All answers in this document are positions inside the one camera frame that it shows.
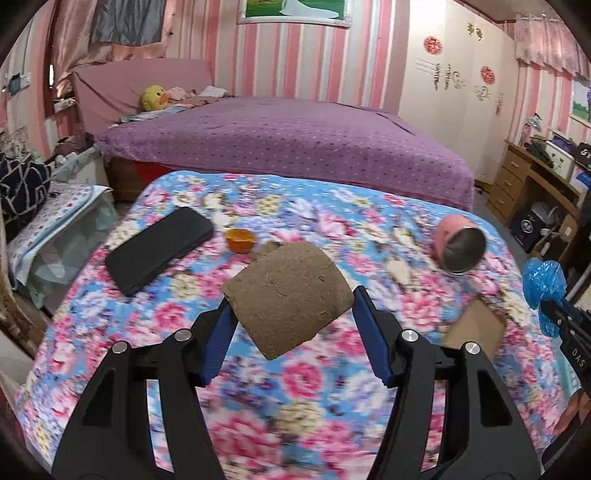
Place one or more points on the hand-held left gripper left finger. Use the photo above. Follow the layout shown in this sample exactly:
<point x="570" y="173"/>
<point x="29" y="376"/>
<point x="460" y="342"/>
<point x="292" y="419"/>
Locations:
<point x="219" y="346"/>

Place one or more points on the small desk fan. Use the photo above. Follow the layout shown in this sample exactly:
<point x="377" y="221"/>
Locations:
<point x="545" y="216"/>

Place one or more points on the pink bed headboard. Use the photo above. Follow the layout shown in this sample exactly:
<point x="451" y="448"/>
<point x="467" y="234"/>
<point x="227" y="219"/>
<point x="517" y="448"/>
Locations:
<point x="120" y="90"/>

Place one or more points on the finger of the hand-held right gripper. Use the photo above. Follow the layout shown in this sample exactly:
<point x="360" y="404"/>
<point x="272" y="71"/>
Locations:
<point x="554" y="318"/>

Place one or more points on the white storage box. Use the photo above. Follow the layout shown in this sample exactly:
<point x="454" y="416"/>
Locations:
<point x="561" y="154"/>

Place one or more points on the grey hanging cloth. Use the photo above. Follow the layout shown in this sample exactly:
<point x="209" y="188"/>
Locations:
<point x="127" y="21"/>

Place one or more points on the brown cardboard box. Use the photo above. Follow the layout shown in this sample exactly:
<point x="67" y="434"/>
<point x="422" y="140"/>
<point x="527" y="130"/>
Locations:
<point x="475" y="330"/>

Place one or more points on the pink window valance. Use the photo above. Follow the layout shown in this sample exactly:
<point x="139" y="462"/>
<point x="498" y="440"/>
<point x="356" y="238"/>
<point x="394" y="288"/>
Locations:
<point x="549" y="41"/>

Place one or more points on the person's right hand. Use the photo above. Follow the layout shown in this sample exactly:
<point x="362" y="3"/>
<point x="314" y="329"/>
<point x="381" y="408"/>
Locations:
<point x="575" y="408"/>

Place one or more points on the polka-dot covered crib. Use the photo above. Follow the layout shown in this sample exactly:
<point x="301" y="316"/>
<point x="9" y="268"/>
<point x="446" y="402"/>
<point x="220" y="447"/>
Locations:
<point x="60" y="217"/>

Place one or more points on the desk lamp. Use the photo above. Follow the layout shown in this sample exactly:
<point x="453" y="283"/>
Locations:
<point x="531" y="125"/>

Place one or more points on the blue plastic bag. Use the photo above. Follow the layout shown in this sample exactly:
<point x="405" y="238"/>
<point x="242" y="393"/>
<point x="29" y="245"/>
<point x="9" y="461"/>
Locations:
<point x="545" y="286"/>

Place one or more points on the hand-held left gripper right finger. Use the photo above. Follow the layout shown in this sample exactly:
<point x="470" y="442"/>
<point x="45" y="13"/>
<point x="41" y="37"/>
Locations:
<point x="374" y="341"/>

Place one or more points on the white wardrobe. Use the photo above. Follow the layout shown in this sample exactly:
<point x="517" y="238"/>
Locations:
<point x="452" y="69"/>

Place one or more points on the purple dotted bed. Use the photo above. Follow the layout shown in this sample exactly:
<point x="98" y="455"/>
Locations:
<point x="300" y="138"/>

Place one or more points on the wooden desk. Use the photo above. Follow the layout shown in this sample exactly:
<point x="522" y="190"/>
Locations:
<point x="512" y="175"/>

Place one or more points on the pink steel-lined cup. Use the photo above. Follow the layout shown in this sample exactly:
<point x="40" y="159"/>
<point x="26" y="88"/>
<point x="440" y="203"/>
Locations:
<point x="455" y="244"/>

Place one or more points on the pink satin curtain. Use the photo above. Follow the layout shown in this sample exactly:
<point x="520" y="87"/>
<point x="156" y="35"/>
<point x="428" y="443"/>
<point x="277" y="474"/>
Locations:
<point x="74" y="41"/>

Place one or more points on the black rectangular case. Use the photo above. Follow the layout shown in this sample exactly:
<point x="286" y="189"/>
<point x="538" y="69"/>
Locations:
<point x="159" y="249"/>

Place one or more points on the small orange peel half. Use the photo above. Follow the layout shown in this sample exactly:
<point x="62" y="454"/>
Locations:
<point x="240" y="241"/>

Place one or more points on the yellow duck plush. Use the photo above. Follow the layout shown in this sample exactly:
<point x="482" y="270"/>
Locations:
<point x="153" y="98"/>

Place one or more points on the dark patterned cushion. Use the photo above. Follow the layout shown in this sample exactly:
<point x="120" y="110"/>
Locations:
<point x="23" y="194"/>

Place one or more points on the framed wall picture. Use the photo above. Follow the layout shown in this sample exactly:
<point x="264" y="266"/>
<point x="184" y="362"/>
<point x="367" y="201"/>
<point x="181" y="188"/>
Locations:
<point x="295" y="10"/>

